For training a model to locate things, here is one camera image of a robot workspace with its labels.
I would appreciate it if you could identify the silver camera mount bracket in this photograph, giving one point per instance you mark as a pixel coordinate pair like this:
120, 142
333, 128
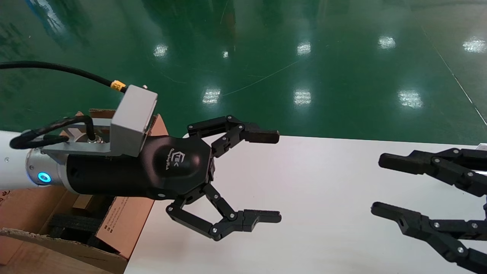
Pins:
76, 146

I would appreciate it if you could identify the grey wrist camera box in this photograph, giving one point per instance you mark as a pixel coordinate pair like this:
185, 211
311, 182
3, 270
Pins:
133, 121

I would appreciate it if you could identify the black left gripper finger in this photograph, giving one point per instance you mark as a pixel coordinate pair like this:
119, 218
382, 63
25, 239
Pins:
243, 131
228, 224

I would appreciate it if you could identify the black foam insert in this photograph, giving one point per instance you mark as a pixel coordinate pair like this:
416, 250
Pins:
72, 222

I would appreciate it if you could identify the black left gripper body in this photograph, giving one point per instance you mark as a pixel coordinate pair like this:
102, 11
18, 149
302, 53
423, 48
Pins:
114, 175

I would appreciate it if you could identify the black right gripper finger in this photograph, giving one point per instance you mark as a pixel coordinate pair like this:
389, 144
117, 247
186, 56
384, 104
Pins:
430, 164
411, 220

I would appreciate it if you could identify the big torn cardboard box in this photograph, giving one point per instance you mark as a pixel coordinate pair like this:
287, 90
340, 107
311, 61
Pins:
125, 224

